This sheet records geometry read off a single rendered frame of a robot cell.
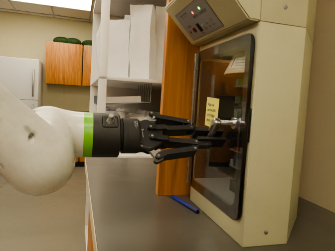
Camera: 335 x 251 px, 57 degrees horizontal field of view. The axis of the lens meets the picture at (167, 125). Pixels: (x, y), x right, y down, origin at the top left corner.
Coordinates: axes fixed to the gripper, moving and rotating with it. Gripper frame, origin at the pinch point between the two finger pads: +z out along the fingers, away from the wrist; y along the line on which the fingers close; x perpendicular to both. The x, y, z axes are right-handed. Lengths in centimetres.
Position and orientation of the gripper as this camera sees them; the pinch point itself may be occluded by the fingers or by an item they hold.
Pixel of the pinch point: (209, 137)
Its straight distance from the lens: 71.5
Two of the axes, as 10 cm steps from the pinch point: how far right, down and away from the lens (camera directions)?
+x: -2.4, 6.4, 7.3
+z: 9.6, 0.3, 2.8
